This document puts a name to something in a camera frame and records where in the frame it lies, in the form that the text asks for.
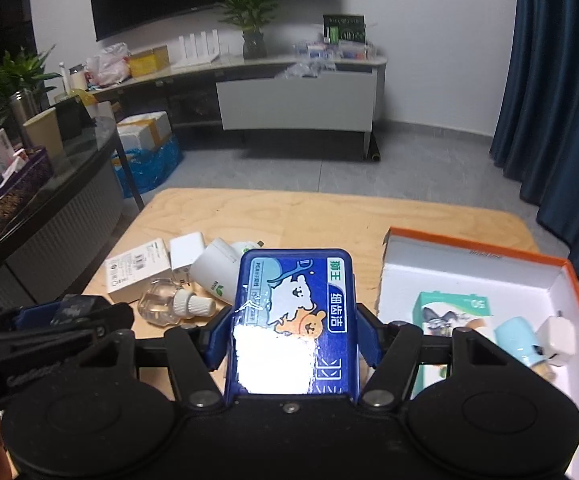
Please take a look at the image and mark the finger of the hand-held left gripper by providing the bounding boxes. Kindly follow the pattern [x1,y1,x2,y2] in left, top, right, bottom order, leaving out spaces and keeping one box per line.
[0,295,136,350]
[0,332,115,413]

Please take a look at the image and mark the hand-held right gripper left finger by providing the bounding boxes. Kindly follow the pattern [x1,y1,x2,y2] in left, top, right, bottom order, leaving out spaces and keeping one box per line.
[86,307,235,409]

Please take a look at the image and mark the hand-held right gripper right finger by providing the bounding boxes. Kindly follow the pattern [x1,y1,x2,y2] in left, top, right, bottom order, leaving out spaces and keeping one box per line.
[357,305,503,409]

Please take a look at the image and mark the clear glass bottle white cap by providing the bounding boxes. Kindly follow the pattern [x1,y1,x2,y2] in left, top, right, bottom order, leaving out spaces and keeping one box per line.
[138,280,216,326]

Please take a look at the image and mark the white bottle green logo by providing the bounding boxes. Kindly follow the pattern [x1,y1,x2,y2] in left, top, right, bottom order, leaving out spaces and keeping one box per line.
[189,239,270,307]

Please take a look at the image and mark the blue tin box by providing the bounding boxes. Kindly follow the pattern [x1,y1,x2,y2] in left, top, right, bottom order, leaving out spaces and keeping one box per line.
[223,248,360,401]

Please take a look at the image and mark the green white cartoon card box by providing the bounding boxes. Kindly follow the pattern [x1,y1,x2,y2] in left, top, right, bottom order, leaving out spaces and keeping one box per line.
[412,291,495,401]

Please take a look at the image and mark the plain white small box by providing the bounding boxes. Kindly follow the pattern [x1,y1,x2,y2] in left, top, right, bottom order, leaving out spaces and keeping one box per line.
[169,231,206,273]

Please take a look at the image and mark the white box with printed label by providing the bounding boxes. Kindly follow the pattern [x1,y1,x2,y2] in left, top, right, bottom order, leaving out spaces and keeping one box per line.
[105,239,172,306]

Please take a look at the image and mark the orange white cardboard box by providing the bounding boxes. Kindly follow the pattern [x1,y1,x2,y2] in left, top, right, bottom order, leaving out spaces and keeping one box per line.
[377,226,579,480]

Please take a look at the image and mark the toothpick jar light blue lid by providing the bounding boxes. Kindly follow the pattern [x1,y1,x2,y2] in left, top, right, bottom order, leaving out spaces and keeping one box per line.
[493,316,557,383]

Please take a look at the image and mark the black glass coffee table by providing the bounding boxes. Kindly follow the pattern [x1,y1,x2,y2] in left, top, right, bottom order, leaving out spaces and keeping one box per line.
[0,115,146,302]

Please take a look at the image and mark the purple gold patterned tin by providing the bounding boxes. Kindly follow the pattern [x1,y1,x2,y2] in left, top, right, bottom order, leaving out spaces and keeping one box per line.
[0,147,53,257]

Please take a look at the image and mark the red white small box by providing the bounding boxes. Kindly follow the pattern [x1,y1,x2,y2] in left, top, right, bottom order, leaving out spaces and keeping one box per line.
[2,149,31,181]

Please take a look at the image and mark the beige paper cup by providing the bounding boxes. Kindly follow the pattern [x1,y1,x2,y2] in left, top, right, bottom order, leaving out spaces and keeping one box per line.
[23,107,65,159]

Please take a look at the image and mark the blue plastic bag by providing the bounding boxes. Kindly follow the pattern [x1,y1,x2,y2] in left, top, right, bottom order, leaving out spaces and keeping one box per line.
[112,135,185,199]

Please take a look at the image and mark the black box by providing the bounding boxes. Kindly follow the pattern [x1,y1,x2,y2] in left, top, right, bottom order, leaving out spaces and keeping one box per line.
[56,96,93,137]

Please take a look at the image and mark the stainless steel thermos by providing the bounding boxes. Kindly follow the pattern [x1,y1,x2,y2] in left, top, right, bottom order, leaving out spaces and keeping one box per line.
[9,89,40,134]

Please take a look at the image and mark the white yellow cardboard box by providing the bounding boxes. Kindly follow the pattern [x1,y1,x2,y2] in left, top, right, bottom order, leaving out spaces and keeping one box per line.
[116,110,173,154]

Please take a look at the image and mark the leafy green plant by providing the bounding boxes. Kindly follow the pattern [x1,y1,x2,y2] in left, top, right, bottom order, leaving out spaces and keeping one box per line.
[0,45,62,126]

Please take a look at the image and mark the grey white television stand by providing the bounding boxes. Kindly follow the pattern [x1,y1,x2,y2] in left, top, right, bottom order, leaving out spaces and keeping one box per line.
[92,55,387,150]

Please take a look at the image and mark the white red plastic bag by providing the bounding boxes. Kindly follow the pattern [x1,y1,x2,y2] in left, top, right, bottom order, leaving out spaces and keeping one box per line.
[85,42,131,86]

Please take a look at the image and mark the clear plastic bags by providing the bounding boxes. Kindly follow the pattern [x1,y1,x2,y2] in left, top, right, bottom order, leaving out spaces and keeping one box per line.
[274,60,337,80]

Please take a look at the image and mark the white red small carton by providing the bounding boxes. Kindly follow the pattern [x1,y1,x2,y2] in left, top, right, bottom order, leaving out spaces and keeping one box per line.
[339,42,371,60]

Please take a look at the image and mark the white router with antennas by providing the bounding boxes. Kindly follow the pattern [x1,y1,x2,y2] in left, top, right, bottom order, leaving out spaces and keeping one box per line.
[178,31,220,64]

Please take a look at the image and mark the dark green box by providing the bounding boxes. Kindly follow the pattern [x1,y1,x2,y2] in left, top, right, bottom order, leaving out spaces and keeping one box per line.
[323,14,367,45]

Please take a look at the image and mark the blue curtain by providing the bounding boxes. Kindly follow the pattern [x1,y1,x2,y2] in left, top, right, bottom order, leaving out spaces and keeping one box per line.
[489,0,579,291]

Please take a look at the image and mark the potted plant in dark pot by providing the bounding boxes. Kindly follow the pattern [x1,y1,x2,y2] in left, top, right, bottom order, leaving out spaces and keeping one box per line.
[216,0,290,59]

